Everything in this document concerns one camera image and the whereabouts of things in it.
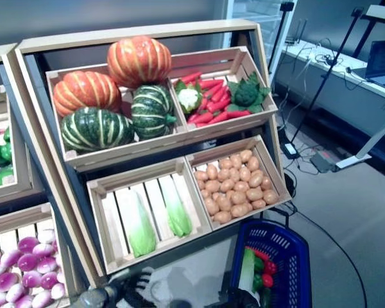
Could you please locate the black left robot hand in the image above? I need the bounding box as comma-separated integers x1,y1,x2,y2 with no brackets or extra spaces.
110,268,155,306

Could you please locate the napa cabbage in basket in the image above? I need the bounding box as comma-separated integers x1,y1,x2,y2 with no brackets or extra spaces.
239,248,256,295

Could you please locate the blue plastic shopping basket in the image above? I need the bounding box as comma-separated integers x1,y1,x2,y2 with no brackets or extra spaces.
228,218,312,308

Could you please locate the large napa cabbage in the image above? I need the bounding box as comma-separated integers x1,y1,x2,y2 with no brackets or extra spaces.
124,189,157,258

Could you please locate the wooden crate with cabbages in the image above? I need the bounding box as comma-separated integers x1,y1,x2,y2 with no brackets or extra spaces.
86,156,213,275

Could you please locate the slim napa cabbage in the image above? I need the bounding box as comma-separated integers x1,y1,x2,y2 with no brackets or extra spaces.
162,189,193,238

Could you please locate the long red chili pepper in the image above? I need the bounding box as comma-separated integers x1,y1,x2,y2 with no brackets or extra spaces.
245,246,270,261

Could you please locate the dark green vegetable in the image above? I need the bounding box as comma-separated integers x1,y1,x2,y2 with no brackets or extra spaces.
259,287,272,308

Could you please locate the wooden crate with pumpkins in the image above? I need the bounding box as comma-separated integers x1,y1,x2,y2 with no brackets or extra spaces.
46,63,189,168

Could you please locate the wooden crate with turnips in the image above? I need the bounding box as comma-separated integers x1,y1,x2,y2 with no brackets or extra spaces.
0,202,72,308

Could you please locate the wide green striped pumpkin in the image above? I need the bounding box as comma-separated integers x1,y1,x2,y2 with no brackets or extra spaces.
60,107,135,153

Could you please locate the wooden crate with green peppers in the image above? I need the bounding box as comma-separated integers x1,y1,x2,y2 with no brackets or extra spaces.
0,85,33,201

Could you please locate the green striped pumpkin with stem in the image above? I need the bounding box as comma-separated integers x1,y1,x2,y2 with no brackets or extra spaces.
130,83,178,141

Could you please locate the wooden crate with potatoes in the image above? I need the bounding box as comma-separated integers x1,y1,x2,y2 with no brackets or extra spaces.
185,134,292,232

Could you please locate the wooden crate with carrots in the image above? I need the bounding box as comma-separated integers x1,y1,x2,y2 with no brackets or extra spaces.
166,46,278,134

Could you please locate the white cauliflower with leaves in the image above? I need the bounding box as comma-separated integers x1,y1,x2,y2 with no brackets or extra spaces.
174,79,203,115

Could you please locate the flat orange striped pumpkin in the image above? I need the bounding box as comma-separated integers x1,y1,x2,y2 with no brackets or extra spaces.
53,70,123,118

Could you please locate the black power adapter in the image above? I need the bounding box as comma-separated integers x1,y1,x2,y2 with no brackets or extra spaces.
284,142,300,159

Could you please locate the green broccoli with leaves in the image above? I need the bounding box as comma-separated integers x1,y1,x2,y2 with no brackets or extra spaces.
227,71,272,114

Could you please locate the grey power strip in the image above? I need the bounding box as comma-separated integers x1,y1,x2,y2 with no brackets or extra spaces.
309,151,338,174

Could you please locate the large orange striped pumpkin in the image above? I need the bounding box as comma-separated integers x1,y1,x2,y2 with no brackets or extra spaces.
107,35,173,89

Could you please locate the slanted black tripod stand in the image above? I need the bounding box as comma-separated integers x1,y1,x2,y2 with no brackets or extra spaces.
288,8,364,146

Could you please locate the white desk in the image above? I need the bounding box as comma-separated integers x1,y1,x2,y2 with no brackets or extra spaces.
275,40,385,170

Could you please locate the router with antennas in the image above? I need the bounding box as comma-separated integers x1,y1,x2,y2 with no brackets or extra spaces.
285,18,309,46

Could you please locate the open grey laptop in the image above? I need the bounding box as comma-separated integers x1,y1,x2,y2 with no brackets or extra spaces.
352,40,385,87

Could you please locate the black rack with white board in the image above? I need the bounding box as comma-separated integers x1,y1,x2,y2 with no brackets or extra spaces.
352,0,385,58

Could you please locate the neighbouring wooden shelf frame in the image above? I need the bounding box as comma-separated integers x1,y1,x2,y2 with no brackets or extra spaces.
0,43,105,289

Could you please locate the black floor cable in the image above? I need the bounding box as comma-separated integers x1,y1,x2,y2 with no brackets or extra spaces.
284,171,368,308

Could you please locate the wooden display shelf frame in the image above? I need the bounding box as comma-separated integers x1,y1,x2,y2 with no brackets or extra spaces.
15,18,285,289

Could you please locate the white glass door frame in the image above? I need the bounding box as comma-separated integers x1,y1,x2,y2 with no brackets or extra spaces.
223,0,298,83

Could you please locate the black stand with camera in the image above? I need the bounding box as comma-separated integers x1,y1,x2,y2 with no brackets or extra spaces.
268,1,296,70

